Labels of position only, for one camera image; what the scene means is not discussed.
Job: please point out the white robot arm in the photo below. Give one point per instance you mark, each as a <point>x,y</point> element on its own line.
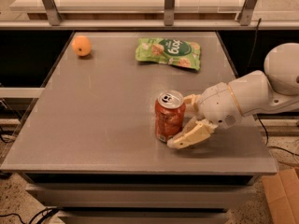
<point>273,90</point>

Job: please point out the orange fruit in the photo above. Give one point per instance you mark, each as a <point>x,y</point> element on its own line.
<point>81,45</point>

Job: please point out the metal window frame rail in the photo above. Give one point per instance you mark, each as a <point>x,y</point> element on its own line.
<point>149,14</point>

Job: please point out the brown cardboard box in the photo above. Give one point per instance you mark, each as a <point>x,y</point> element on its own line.
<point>282,194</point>

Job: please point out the red coke can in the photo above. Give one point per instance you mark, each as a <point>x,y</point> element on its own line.
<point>169,114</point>

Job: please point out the green rice chip bag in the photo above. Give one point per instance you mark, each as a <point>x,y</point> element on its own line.
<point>169,51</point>

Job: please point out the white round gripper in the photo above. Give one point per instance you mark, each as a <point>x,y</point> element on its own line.
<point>217,104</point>

